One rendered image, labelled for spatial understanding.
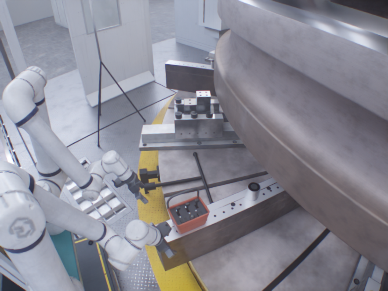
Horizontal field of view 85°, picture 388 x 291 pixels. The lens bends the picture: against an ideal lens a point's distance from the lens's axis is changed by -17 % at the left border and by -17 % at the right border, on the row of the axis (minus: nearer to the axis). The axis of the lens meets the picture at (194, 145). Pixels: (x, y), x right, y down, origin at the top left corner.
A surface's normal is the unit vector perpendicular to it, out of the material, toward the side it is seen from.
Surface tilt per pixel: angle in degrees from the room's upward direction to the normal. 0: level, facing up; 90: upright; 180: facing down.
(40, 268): 89
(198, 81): 90
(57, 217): 91
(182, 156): 0
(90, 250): 0
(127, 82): 37
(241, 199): 0
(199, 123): 90
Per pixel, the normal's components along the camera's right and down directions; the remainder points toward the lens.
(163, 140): 0.06, 0.64
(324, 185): -0.83, 0.36
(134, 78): 0.42, -0.33
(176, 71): -0.33, 0.61
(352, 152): -0.81, 0.18
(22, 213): 0.79, 0.32
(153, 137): 0.05, 0.37
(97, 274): 0.00, -0.76
